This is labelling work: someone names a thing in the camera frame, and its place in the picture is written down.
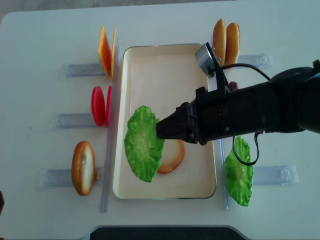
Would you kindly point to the red tomato slice inner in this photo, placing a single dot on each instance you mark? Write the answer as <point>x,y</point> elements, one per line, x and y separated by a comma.
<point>108,106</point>

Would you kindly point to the black base bottom edge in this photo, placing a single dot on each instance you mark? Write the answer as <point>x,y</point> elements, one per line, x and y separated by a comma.
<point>165,233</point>

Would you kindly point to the upright bread slice left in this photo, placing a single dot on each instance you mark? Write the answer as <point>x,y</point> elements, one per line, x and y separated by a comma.
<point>83,168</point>

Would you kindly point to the clear holder bun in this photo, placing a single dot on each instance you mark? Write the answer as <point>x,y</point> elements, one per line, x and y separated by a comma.
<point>260,60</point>

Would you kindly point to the clear holder bread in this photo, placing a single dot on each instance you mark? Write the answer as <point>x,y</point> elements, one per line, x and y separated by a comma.
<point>53,178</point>

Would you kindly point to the orange cheese slice outer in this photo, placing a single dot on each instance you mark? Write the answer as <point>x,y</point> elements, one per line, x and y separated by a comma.
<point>104,52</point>

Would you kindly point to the clear holder lettuce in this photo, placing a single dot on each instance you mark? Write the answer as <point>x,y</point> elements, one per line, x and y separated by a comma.
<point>275,175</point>

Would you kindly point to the dark object left edge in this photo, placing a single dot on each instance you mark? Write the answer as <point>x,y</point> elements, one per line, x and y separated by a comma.
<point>2,202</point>

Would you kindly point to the red tomato slice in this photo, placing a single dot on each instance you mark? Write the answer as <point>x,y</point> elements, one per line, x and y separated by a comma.
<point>98,106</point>
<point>108,106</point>

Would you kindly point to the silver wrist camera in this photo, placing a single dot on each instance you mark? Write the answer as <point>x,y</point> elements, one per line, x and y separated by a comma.
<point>207,60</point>

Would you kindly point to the green lettuce leaf front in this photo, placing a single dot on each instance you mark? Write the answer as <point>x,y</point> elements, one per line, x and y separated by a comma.
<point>143,149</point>

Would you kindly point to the orange cheese slice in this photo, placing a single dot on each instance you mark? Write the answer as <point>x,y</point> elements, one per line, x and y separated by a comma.
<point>113,52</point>
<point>104,52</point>

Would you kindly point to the cream rectangular tray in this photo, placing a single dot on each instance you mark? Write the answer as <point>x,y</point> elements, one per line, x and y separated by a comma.
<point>162,77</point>

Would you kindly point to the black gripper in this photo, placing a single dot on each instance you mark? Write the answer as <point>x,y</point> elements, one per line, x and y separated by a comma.
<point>206,118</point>

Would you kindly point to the bread slice on tray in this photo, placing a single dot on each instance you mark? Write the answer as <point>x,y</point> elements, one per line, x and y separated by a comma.
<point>172,155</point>

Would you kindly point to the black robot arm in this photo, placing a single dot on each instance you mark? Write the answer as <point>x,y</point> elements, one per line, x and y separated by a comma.
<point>287,103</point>

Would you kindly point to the brown meat patty right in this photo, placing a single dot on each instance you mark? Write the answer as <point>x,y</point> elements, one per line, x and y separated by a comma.
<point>233,86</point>

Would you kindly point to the bun half right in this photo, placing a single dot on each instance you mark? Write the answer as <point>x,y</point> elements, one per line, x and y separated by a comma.
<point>233,38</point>

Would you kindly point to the red tomato slice outer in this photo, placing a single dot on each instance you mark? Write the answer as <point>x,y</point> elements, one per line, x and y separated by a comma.
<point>98,106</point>

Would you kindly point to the bun half left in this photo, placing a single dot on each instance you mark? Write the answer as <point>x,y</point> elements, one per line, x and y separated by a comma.
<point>219,40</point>

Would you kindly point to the orange cheese slice inner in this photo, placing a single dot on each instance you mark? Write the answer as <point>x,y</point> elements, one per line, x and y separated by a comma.
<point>113,52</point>

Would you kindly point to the bun half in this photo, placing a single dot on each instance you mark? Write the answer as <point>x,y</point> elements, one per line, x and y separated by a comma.
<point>233,38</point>
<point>219,40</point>

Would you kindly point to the green lettuce leaf rear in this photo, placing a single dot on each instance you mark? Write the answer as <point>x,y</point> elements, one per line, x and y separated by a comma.
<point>239,177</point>

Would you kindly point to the green lettuce leaf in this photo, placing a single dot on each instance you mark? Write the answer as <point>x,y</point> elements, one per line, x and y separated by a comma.
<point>239,177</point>
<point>143,149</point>

